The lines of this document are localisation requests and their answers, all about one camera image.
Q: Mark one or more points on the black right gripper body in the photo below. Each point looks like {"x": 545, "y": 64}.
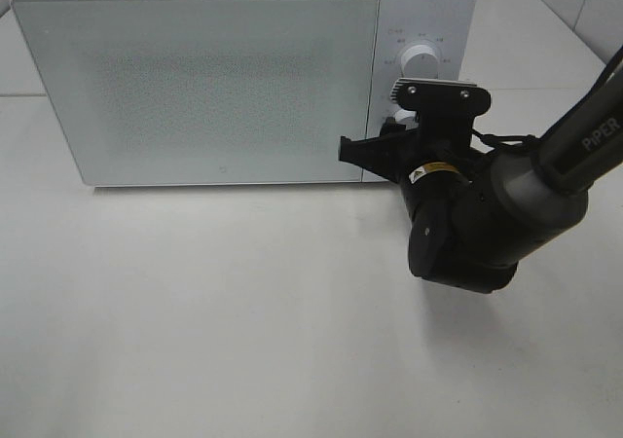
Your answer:
{"x": 432, "y": 168}

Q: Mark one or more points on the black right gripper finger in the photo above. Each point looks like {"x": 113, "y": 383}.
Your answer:
{"x": 391, "y": 128}
{"x": 387, "y": 155}

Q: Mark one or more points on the white timer knob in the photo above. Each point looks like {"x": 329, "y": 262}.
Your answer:
{"x": 405, "y": 117}

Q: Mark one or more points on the white microwave door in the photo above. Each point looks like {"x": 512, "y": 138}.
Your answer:
{"x": 198, "y": 92}

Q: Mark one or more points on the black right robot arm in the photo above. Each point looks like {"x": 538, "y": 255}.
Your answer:
{"x": 480, "y": 203}

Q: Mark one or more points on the upper white power knob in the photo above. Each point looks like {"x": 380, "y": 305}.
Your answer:
{"x": 420, "y": 60}

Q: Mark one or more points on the white microwave oven body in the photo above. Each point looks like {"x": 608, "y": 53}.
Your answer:
{"x": 418, "y": 14}

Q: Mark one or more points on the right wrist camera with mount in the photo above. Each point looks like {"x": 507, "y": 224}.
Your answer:
{"x": 446, "y": 110}

